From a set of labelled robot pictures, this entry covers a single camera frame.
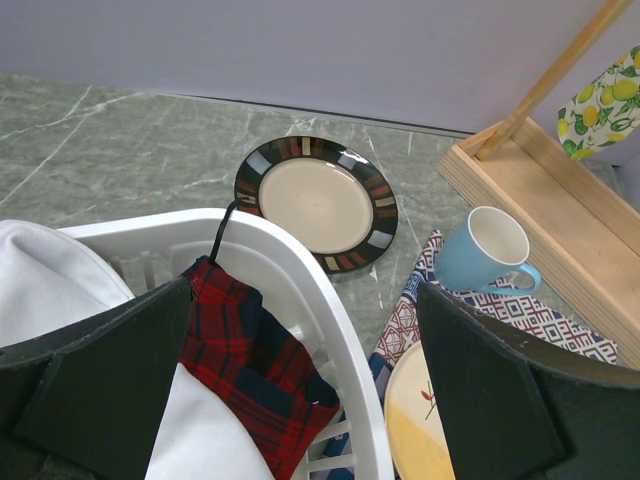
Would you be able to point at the lemon print cloth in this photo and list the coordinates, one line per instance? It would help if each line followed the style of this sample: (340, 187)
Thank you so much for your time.
(604, 112)

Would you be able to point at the cream and yellow plate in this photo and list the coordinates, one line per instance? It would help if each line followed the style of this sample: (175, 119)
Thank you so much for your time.
(416, 436)

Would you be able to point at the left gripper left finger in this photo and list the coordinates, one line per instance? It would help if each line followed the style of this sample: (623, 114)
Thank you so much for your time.
(93, 393)

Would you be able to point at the dark rimmed striped plate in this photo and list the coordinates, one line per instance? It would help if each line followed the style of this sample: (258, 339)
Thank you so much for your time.
(328, 196)

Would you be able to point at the blue ceramic mug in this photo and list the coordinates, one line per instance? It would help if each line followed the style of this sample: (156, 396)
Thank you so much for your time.
(487, 245)

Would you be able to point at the patterned blue placemat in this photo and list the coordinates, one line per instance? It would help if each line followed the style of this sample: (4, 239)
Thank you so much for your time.
(520, 312)

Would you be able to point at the white plastic laundry basket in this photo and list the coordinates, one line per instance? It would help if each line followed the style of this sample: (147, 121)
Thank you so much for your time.
(296, 291)

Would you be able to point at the wooden clothes rack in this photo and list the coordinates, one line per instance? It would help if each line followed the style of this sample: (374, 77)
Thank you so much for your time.
(584, 237)

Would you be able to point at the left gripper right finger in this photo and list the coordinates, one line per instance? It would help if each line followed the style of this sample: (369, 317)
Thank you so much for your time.
(513, 406)

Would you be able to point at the red plaid garment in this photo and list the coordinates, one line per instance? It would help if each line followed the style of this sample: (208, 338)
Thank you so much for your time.
(240, 351)

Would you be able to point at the white cloth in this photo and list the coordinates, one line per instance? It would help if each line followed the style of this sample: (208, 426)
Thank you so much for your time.
(50, 281)

